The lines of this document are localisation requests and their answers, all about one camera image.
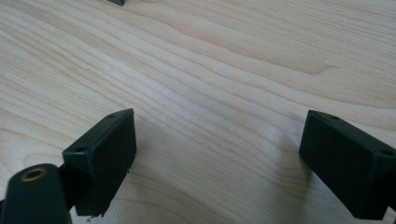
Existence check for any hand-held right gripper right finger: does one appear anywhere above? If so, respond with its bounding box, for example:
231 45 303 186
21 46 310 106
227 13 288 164
298 109 396 221

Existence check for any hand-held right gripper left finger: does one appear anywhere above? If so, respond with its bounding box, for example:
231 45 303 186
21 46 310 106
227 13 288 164
62 107 138 217

